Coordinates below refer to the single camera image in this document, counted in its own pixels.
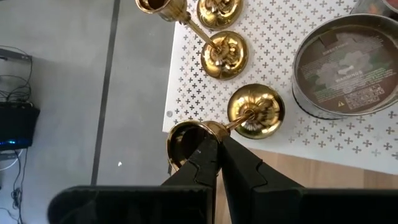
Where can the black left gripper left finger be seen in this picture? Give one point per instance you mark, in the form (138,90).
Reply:
(186,202)

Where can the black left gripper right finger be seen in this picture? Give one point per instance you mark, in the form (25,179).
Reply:
(280,205)

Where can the short brass candlestick holder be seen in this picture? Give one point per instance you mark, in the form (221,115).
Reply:
(261,105)

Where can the medium brass candlestick holder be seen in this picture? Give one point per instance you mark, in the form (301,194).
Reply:
(230,62)

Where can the silver candle jar picture label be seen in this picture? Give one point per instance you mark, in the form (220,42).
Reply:
(342,68)

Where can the tall brass candlestick holder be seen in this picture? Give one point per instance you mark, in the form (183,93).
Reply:
(217,17)

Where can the white perforated metal shelf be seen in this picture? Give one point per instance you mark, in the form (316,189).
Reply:
(273,46)

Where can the black device blue light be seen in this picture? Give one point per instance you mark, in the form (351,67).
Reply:
(17,124)

